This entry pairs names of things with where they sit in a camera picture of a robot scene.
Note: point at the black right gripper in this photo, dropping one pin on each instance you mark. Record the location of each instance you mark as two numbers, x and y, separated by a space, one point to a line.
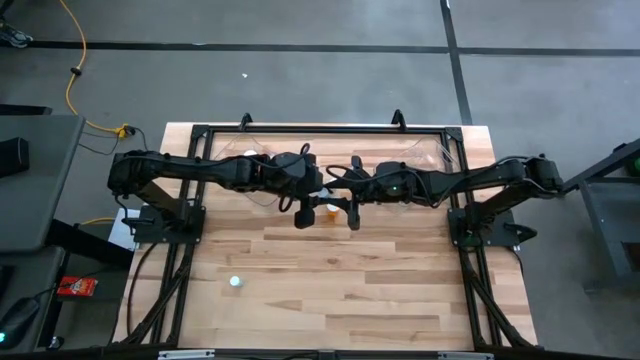
367 187

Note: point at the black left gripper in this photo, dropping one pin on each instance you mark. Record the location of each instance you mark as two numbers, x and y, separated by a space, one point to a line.
305 180

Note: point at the small teal-labelled box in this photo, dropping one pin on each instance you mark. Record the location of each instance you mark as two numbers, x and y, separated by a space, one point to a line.
324 192

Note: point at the small white cap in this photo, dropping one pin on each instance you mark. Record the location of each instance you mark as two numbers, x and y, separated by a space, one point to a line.
235 281

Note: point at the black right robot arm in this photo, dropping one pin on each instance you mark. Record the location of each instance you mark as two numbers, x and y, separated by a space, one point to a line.
475 177

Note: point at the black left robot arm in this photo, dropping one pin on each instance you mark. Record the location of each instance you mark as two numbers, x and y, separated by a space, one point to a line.
200 167

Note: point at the clear plastic bin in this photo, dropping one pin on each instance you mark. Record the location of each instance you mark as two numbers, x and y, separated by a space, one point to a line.
230 146
425 150

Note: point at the black table clamp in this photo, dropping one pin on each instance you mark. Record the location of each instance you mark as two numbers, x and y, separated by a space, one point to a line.
398 119
245 120

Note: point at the white box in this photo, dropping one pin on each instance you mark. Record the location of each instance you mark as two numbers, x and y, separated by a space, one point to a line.
120 235

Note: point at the black metal stand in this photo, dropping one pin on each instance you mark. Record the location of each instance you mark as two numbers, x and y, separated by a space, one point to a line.
597 172

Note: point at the red cardboard box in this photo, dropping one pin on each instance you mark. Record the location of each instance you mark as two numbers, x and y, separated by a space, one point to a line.
77 286

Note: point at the green round object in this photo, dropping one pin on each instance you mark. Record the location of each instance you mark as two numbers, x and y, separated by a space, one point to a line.
634 166

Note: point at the dark grey side desk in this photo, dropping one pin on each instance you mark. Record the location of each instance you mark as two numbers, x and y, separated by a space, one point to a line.
30 280

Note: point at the black box on desk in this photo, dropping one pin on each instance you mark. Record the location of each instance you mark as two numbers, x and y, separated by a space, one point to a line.
12 157

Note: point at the black computer mouse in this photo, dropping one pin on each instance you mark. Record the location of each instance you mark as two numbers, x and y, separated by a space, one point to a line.
17 322

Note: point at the person's shoe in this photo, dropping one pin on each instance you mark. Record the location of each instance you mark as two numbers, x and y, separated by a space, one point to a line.
14 36

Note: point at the black metal table frame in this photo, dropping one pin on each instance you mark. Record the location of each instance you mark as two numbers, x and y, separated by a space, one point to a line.
325 129

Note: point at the silver metal bracket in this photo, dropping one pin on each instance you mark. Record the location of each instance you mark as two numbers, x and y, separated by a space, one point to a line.
465 356
185 355

